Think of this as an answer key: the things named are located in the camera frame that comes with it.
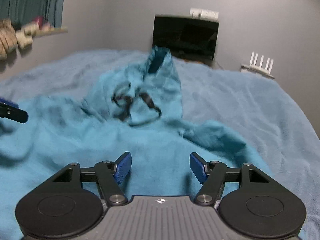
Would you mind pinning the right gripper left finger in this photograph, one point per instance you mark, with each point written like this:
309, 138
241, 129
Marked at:
73, 200

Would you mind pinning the white wifi router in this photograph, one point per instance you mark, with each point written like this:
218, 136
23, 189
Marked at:
259, 65

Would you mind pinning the teal window curtain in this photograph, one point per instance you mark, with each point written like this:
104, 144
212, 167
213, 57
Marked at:
24, 11

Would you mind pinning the light blue bed blanket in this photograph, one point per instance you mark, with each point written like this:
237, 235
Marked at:
250, 99

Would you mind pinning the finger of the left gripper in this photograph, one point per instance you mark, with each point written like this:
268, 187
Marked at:
12, 111

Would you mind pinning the wooden wall shelf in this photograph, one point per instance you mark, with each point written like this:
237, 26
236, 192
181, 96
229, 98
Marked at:
34, 31

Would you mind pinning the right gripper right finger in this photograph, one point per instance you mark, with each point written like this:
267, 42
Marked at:
247, 201

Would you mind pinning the teal blue hooded garment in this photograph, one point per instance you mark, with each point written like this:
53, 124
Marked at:
156, 216

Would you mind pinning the black computer monitor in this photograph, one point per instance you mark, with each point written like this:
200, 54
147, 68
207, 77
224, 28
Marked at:
186, 36

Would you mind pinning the white wall power strip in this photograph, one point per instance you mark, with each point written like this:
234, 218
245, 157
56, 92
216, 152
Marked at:
203, 13

